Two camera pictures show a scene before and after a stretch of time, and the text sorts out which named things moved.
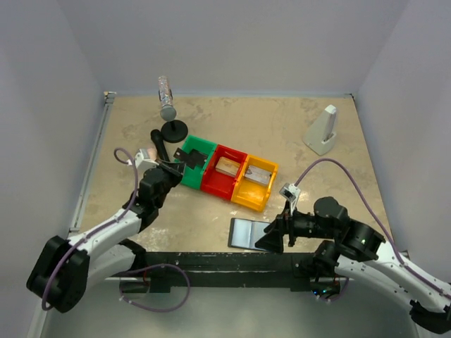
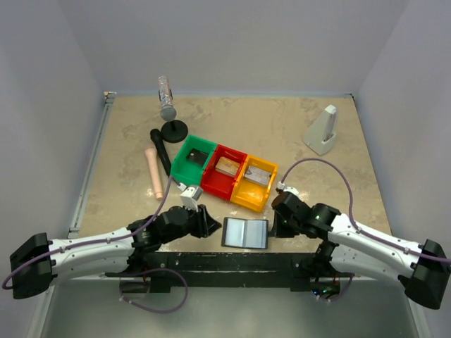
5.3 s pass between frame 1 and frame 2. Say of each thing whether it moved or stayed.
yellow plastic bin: stayed
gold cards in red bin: stayed
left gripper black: moved
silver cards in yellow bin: stayed
